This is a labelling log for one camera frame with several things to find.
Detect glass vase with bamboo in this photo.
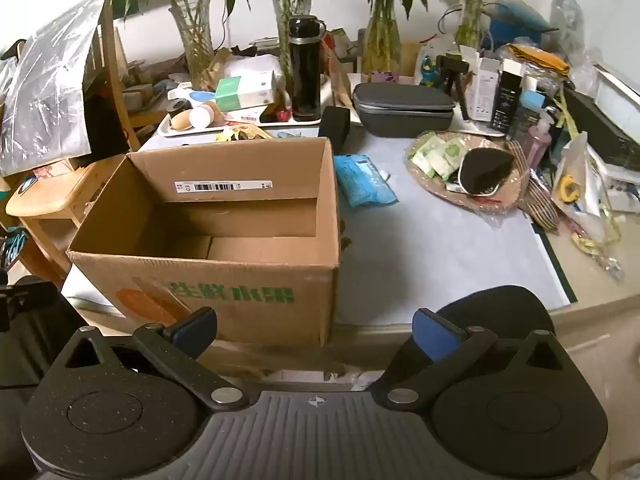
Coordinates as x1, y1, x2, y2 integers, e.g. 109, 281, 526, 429
440, 0, 531, 52
225, 0, 341, 86
107, 0, 216, 91
345, 0, 441, 75

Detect brown cardboard box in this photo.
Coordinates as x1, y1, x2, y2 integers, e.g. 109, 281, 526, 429
66, 136, 344, 347

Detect blue green toy figure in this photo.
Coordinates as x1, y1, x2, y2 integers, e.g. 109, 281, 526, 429
419, 55, 441, 86

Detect black thermos bottle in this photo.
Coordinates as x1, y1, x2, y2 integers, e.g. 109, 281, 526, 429
287, 16, 327, 122

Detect yellow wipe pack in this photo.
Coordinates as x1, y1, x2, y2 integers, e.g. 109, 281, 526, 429
216, 124, 275, 142

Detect wooden chair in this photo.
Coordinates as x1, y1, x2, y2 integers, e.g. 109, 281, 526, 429
5, 155, 126, 286

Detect green white sachet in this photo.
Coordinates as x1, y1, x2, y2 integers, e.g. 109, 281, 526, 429
434, 141, 468, 181
411, 134, 447, 177

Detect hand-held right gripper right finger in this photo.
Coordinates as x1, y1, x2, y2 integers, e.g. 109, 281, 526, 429
383, 307, 577, 407

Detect white carton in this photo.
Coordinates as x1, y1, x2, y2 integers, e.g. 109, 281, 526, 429
470, 55, 503, 122

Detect white plastic bag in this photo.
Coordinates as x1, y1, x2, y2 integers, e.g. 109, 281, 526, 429
222, 54, 281, 81

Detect blue box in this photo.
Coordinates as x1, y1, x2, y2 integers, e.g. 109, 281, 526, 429
517, 87, 546, 136

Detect small black tripod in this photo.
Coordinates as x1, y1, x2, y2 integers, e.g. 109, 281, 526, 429
436, 54, 473, 121

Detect black foam wedge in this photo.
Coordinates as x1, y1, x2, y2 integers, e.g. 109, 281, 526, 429
318, 106, 351, 154

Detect brown paper bag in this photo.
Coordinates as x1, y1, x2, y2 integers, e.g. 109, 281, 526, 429
327, 35, 357, 111

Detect blue bag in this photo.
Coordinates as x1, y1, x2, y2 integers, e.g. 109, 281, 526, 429
487, 2, 558, 38

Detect striped ribbon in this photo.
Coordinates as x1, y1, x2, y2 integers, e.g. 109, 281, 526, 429
505, 140, 562, 234

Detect green white tissue box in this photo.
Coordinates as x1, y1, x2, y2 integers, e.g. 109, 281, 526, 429
215, 70, 277, 112

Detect black white printer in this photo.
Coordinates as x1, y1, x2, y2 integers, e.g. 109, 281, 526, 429
562, 62, 640, 172

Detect black fuzzy pouch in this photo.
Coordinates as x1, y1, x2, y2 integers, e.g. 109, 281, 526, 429
457, 147, 516, 196

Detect grey zip case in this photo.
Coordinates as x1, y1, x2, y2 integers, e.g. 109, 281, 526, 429
352, 82, 457, 139

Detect white tray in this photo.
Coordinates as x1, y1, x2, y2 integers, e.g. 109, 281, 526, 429
157, 80, 333, 139

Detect clear plastic sheet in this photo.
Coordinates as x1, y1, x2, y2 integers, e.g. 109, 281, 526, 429
0, 0, 110, 177

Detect pink pump bottle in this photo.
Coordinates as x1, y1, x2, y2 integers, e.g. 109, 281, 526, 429
522, 112, 555, 172

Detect blue wipe packet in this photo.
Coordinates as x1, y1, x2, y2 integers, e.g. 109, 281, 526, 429
333, 154, 399, 207

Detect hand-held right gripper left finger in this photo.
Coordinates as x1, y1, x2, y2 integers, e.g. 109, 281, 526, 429
52, 306, 249, 409

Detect black carton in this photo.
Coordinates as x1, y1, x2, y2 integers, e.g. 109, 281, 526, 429
490, 58, 524, 136

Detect wrapped brown paper plates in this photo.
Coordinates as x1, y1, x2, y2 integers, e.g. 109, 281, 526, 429
405, 131, 527, 212

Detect clear plastic bag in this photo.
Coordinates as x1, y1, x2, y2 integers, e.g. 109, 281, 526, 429
552, 132, 610, 222

